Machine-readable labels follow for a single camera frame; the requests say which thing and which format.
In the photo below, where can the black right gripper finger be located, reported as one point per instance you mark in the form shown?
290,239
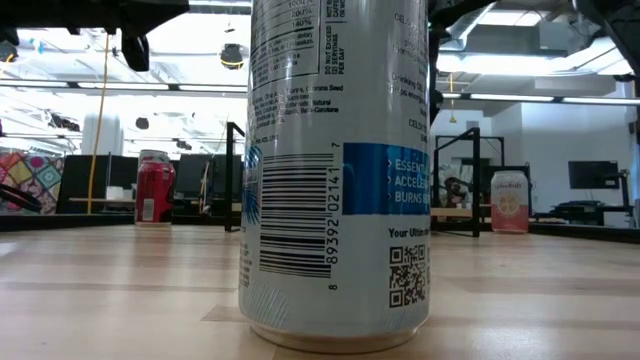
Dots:
435,75

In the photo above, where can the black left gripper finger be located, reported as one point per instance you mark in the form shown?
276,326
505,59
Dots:
135,52
145,10

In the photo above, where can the red Coke Zero can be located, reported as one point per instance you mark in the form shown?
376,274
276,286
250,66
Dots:
155,195

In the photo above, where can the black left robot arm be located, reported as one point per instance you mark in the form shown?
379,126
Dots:
25,10

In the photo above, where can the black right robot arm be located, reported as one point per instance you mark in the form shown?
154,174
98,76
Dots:
620,25

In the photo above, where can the yellow hanging pendant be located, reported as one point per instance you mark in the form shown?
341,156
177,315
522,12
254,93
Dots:
452,117

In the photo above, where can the small black ceiling dome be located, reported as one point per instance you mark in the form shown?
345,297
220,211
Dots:
142,123

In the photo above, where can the white column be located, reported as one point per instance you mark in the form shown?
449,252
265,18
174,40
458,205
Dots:
112,135

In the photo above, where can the person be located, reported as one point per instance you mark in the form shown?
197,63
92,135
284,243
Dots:
455,192

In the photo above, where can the white can blue band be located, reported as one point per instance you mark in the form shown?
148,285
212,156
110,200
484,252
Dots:
330,150

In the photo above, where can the black office partition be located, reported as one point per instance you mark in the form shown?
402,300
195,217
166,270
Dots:
75,180

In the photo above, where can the white box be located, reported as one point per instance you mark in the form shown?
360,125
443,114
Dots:
117,193

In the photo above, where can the pink white spindrift can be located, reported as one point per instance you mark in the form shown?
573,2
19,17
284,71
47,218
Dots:
510,205

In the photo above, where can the colourful patterned quilt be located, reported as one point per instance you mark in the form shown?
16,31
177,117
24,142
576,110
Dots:
30,172

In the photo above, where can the silver spiral duct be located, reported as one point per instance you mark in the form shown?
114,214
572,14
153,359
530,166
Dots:
467,31

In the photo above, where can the black left table frame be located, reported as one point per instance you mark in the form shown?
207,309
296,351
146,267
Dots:
75,221

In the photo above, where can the black table frame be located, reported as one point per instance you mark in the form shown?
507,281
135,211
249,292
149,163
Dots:
75,221
590,231

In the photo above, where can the black wall monitor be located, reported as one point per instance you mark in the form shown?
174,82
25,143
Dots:
592,175

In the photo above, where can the black right table frame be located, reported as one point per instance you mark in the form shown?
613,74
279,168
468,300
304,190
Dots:
590,231

